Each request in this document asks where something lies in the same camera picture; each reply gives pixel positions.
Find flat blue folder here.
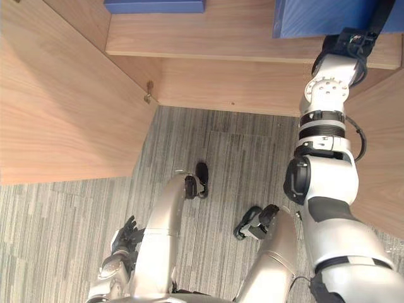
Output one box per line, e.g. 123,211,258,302
104,0,208,15

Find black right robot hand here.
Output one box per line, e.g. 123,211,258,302
367,0,400,33

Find silver left robot leg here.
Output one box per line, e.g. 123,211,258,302
130,172,203,300

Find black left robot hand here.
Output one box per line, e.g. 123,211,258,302
110,215,146,254

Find light wood cabinet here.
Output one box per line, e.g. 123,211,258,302
47,0,402,118

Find dark robot foot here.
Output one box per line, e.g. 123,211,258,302
233,206,263,241
194,162,210,199

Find silver right robot leg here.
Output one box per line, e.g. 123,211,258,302
232,204,300,303

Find brass door hinge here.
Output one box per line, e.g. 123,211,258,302
143,81,155,105

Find dark left robot foot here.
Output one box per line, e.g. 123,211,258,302
194,162,210,199

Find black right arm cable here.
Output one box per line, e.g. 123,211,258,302
345,114,369,162

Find blue box file folder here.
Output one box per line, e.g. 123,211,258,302
271,0,404,40

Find silver robot leg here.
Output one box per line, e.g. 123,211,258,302
130,172,203,300
232,204,300,303

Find silver robot torso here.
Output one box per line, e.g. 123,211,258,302
94,294,242,303

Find dark right robot foot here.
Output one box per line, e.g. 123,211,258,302
233,206,263,241

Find wood cabinet door with hinge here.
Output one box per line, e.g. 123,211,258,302
0,0,162,186

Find plain wood cabinet door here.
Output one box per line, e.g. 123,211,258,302
343,66,404,236

